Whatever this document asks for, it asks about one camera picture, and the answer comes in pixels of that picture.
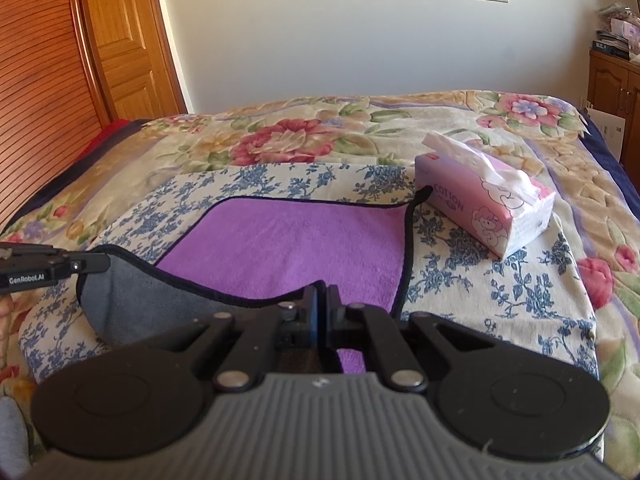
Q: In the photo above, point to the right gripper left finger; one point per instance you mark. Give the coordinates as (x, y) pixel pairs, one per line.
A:
(231, 350)

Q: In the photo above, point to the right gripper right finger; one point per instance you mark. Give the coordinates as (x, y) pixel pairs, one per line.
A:
(412, 355)

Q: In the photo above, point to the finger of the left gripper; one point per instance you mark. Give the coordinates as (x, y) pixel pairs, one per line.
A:
(80, 263)

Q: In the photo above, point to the purple grey microfiber towel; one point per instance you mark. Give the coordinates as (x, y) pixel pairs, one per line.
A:
(249, 252)

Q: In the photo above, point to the blue floral white pillow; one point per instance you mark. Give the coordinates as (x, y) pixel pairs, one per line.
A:
(534, 298)

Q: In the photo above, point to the wooden slatted wardrobe door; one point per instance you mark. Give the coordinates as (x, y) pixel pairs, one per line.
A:
(51, 107)

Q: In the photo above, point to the pink cotton tissue pack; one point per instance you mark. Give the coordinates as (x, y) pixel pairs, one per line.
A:
(502, 207)

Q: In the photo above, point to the floral bed blanket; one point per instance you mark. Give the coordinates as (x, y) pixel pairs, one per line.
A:
(596, 202)

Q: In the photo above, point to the white cardboard box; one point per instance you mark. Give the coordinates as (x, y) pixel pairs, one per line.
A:
(612, 128)

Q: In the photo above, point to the wooden side cabinet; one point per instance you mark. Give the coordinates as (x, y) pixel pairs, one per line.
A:
(613, 88)

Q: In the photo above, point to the clutter pile on cabinet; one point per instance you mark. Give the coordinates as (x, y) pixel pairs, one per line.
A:
(618, 31)

